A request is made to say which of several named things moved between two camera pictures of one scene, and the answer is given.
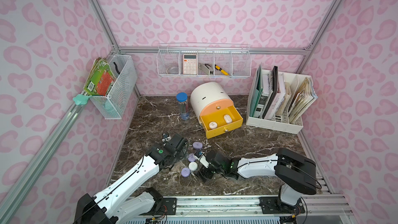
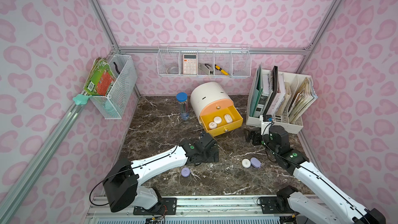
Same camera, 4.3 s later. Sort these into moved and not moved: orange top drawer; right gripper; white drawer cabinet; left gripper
Moved: right gripper; left gripper
Not moved: white drawer cabinet; orange top drawer
